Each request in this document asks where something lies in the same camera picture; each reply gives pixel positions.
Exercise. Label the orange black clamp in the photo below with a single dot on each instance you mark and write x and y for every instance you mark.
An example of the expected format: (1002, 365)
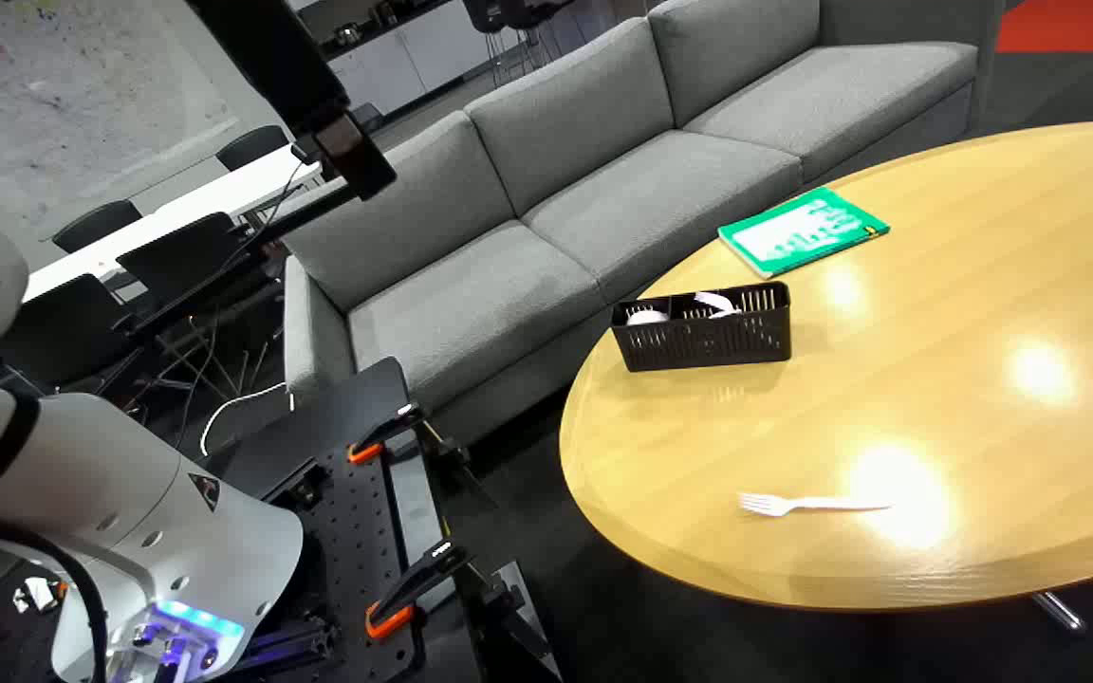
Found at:
(378, 447)
(395, 610)

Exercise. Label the white plastic fork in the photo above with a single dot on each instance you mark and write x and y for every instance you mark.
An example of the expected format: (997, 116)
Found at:
(716, 307)

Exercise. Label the white plastic spoon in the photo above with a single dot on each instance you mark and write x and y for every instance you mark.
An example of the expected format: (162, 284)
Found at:
(766, 507)

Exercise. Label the black office chair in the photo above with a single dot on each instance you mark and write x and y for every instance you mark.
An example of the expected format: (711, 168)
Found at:
(96, 223)
(253, 141)

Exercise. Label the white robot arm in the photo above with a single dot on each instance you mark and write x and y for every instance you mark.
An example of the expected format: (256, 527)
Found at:
(92, 480)

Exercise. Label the black slotted cutlery holder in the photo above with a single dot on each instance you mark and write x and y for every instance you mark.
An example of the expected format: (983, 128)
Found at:
(702, 342)

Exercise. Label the grey sectional sofa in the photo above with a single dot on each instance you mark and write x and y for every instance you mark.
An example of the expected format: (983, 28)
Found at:
(647, 193)

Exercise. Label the green mat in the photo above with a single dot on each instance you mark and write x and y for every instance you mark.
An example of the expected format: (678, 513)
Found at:
(803, 232)

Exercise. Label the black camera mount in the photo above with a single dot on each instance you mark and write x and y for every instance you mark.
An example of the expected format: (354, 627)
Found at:
(270, 54)

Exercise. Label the white desk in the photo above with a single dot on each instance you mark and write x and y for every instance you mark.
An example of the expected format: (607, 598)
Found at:
(181, 216)

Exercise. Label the red panel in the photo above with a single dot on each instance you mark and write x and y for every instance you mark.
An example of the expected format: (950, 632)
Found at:
(1070, 23)

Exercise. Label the white cup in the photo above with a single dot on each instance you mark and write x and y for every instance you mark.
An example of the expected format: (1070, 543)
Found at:
(647, 317)

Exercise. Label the black perforated robot platform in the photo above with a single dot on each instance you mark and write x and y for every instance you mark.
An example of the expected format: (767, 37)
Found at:
(358, 519)

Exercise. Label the grey cabinet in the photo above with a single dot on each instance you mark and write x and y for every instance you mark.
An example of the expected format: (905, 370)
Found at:
(416, 59)

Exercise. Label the metal table leg foot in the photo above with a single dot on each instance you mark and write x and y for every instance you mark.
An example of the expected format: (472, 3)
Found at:
(1059, 612)

